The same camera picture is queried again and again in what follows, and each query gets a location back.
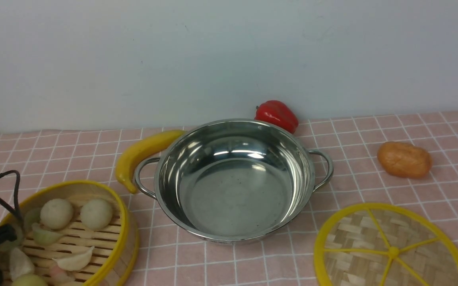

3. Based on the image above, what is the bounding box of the yellow-rimmed bamboo steamer basket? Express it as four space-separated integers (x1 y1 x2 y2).
0 180 139 286

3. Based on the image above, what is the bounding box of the yellow-rimmed bamboo steamer lid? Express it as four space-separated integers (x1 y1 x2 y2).
313 203 458 286

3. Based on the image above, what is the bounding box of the stainless steel pot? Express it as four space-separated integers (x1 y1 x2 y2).
132 119 334 244

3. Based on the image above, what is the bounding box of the white dumpling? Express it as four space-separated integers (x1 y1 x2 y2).
31 223 64 246
52 246 95 271
9 247 35 281

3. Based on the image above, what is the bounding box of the pale round bun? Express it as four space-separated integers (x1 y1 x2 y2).
11 274 48 286

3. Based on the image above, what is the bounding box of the round white bun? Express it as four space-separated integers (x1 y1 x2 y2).
80 198 113 231
40 198 74 230

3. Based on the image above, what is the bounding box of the yellow banana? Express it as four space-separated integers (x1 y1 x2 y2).
114 129 185 194

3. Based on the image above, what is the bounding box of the red bell pepper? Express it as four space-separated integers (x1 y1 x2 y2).
254 100 299 134

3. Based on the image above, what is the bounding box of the orange-brown potato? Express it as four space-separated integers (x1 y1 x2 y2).
377 141 433 179

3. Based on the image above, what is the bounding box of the pink checkered tablecloth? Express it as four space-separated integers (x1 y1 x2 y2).
0 111 458 286

